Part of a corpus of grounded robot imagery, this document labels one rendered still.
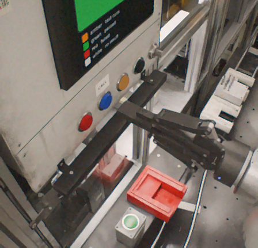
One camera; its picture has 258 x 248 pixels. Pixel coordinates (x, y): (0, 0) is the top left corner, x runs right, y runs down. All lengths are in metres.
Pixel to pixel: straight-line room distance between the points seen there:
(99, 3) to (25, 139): 0.21
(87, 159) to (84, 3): 0.29
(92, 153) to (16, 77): 0.25
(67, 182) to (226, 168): 0.27
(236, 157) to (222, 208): 0.84
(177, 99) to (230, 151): 0.83
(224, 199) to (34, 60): 1.09
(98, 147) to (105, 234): 0.46
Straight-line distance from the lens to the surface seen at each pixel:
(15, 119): 0.40
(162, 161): 1.10
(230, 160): 0.48
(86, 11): 0.40
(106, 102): 0.57
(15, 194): 0.51
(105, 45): 0.46
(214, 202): 1.31
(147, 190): 0.99
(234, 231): 1.29
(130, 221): 0.86
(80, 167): 0.56
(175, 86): 1.34
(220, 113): 1.39
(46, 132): 0.47
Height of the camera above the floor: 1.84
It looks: 51 degrees down
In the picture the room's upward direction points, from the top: straight up
